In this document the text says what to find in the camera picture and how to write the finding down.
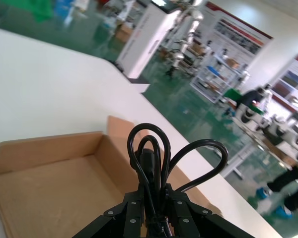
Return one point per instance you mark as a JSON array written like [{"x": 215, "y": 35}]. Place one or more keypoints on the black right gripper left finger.
[{"x": 131, "y": 213}]

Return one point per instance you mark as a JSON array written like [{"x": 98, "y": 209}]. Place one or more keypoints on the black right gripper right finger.
[{"x": 186, "y": 215}]

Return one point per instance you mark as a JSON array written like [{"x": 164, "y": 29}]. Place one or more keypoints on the silver background robot arm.
[{"x": 191, "y": 27}]

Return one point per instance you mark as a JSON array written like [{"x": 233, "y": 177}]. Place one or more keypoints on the open brown cardboard box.
[{"x": 64, "y": 188}]

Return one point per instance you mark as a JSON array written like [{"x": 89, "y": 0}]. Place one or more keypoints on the standing person in black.
[{"x": 293, "y": 183}]

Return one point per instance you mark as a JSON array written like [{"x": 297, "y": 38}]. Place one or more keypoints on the white black robot shell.
[
  {"x": 275, "y": 129},
  {"x": 248, "y": 115}
]

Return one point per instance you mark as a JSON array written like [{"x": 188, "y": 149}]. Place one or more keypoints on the green cloth covered table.
[{"x": 232, "y": 95}]

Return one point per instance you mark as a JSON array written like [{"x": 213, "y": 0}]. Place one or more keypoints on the seated person in black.
[{"x": 250, "y": 98}]

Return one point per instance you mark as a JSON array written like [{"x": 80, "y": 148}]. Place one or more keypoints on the grey metal storage shelf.
[{"x": 218, "y": 74}]

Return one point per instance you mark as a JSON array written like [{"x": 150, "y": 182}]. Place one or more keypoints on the white wheeled robot column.
[{"x": 144, "y": 42}]

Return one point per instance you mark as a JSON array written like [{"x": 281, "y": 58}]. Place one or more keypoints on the brown carton behind robot column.
[{"x": 124, "y": 32}]

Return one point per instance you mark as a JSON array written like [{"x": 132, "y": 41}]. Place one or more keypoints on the wall poster with red header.
[{"x": 293, "y": 81}]

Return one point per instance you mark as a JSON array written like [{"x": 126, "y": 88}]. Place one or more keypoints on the large wall poster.
[{"x": 238, "y": 32}]

